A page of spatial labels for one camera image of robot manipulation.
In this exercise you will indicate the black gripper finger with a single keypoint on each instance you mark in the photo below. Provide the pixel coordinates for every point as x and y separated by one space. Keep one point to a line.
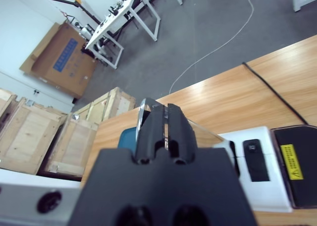
148 136
180 136

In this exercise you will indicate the white coffee machine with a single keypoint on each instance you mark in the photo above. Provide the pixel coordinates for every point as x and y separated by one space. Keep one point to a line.
275 193

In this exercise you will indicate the teal plastic tray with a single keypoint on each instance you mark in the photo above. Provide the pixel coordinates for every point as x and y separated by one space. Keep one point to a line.
127 138

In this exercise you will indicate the wooden crate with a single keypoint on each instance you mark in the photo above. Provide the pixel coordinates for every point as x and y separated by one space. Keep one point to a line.
111 104
71 149
27 136
6 102

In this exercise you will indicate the cardboard box blue print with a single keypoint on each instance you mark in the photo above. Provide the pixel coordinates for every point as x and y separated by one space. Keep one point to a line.
64 62

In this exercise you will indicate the white desk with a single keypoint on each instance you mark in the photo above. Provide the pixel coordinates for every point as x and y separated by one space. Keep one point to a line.
116 15

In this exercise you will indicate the clear water tank black lid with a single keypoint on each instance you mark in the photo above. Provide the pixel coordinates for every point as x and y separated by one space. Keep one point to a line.
309 149

